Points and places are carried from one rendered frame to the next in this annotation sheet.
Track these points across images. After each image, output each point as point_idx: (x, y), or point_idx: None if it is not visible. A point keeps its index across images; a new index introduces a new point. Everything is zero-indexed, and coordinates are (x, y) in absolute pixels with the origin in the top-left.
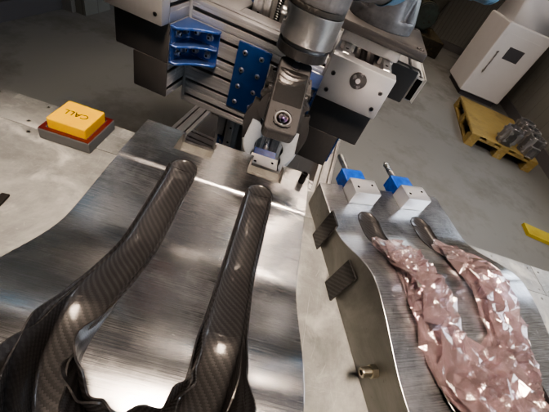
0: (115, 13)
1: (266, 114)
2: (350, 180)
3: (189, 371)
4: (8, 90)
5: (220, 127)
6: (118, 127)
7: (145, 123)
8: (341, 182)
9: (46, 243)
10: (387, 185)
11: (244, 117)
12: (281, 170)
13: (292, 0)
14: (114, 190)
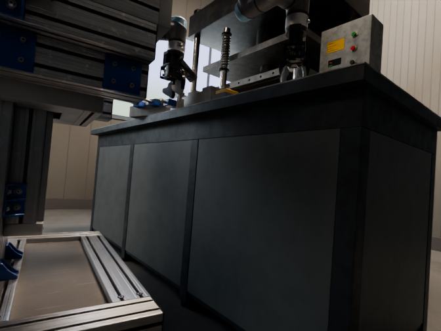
0: (156, 35)
1: (195, 74)
2: (162, 98)
3: None
4: (247, 90)
5: (6, 171)
6: (209, 100)
7: (213, 86)
8: (158, 103)
9: None
10: (140, 104)
11: (185, 81)
12: (183, 96)
13: (184, 43)
14: None
